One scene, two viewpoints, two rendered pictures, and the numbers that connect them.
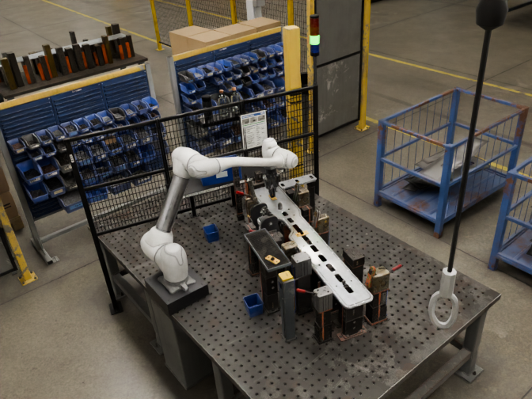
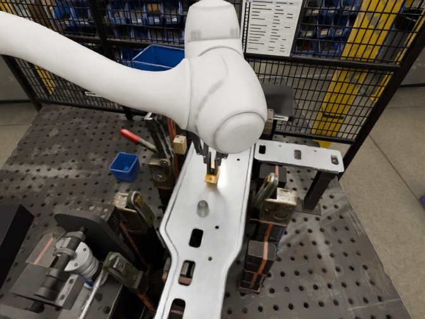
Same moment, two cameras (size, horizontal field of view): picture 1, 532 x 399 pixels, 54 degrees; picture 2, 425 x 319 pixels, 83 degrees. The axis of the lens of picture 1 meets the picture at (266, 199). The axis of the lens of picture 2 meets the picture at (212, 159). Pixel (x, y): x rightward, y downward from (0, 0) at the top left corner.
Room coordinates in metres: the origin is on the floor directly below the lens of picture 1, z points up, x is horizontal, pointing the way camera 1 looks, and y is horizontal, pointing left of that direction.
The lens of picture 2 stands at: (2.75, -0.30, 1.60)
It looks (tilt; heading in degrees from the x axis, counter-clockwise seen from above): 48 degrees down; 33
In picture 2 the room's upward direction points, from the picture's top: straight up
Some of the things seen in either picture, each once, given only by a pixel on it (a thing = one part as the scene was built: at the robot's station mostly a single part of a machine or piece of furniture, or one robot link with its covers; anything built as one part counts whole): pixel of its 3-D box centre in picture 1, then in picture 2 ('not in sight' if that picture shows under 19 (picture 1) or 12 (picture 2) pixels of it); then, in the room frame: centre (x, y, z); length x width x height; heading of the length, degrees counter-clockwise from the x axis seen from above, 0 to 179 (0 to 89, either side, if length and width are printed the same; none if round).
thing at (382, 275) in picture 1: (377, 295); not in sight; (2.23, -0.60, 0.88); 0.15 x 0.11 x 0.36; 111
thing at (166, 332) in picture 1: (187, 332); not in sight; (2.58, 0.61, 0.33); 0.31 x 0.31 x 0.66; 37
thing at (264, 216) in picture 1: (267, 241); (98, 293); (2.73, 0.01, 0.94); 0.18 x 0.13 x 0.49; 21
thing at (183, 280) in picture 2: (290, 238); (191, 288); (2.88, -0.15, 0.84); 0.12 x 0.05 x 0.29; 111
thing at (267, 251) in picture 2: (307, 225); (255, 268); (3.03, -0.28, 0.84); 0.11 x 0.08 x 0.29; 111
